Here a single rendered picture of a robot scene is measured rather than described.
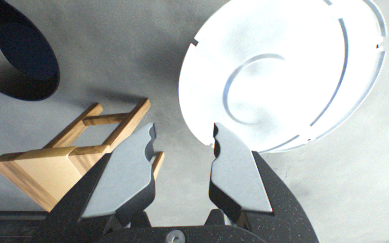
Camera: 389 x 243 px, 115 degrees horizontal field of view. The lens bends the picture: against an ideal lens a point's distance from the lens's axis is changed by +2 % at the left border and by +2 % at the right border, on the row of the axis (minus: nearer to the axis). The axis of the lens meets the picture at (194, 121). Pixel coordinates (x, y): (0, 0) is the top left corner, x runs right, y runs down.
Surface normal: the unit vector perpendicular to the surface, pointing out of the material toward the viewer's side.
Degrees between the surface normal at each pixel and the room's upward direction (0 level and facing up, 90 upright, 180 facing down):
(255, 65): 0
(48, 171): 0
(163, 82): 0
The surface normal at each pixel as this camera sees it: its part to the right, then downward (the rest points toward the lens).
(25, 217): 0.04, 0.49
